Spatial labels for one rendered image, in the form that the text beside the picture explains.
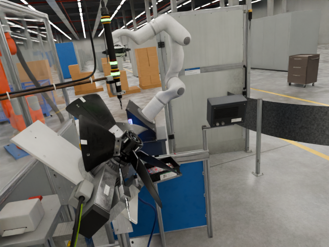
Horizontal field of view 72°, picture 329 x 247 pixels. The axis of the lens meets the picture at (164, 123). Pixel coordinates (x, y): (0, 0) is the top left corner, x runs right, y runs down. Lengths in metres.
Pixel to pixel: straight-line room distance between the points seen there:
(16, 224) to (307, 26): 11.01
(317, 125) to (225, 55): 1.36
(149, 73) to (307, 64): 5.45
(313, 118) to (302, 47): 8.67
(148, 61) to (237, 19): 6.50
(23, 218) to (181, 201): 1.15
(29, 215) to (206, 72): 2.51
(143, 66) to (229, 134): 6.45
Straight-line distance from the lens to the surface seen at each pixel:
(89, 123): 0.97
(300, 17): 10.98
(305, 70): 7.68
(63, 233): 1.33
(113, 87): 1.17
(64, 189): 1.26
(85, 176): 1.17
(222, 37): 3.14
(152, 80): 9.48
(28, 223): 1.37
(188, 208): 2.04
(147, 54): 9.36
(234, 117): 1.71
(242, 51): 3.25
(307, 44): 11.35
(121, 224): 1.36
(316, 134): 2.68
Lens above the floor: 1.66
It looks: 19 degrees down
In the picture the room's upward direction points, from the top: 7 degrees counter-clockwise
